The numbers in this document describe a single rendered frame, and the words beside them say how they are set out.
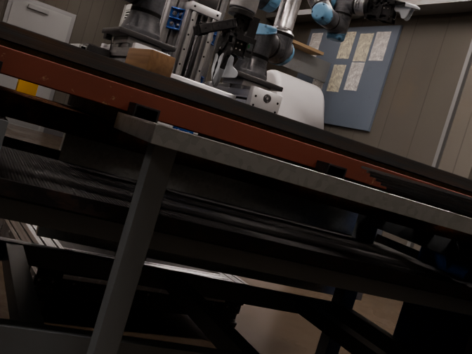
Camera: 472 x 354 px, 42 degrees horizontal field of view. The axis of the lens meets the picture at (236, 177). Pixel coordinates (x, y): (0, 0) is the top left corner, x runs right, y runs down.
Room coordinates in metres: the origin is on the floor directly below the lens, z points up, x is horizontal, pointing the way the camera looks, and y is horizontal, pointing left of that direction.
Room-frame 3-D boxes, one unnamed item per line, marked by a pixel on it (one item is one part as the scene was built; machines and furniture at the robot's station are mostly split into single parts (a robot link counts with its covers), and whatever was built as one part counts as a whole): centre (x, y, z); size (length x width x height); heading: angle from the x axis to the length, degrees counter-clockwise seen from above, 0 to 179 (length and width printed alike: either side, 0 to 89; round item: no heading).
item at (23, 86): (1.67, 0.62, 0.78); 0.05 x 0.05 x 0.19; 25
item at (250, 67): (2.55, 0.07, 1.09); 0.15 x 0.15 x 0.10
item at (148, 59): (1.33, 0.25, 0.87); 0.12 x 0.06 x 0.05; 35
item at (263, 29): (2.56, 0.07, 1.20); 0.13 x 0.12 x 0.14; 145
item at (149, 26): (2.30, 0.50, 1.09); 0.15 x 0.15 x 0.10
